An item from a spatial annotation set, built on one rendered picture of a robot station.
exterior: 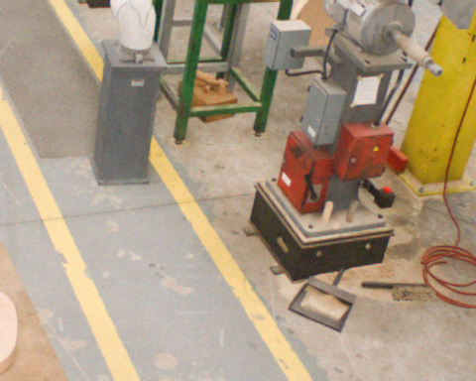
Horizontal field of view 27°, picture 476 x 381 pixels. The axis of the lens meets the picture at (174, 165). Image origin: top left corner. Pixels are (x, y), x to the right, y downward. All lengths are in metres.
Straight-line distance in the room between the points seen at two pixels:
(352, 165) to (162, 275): 1.00
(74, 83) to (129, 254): 1.60
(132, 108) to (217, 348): 1.31
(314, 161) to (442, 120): 1.19
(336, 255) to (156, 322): 0.95
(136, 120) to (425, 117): 1.63
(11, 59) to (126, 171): 1.41
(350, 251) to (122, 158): 1.24
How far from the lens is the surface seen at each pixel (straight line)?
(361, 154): 4.43
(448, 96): 5.40
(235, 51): 5.91
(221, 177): 5.31
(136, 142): 5.00
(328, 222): 4.65
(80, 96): 5.84
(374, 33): 4.23
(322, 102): 4.37
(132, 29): 4.74
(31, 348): 2.89
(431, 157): 5.56
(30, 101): 5.74
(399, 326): 4.67
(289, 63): 4.47
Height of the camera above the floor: 2.93
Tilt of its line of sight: 33 degrees down
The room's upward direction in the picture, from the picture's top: 9 degrees clockwise
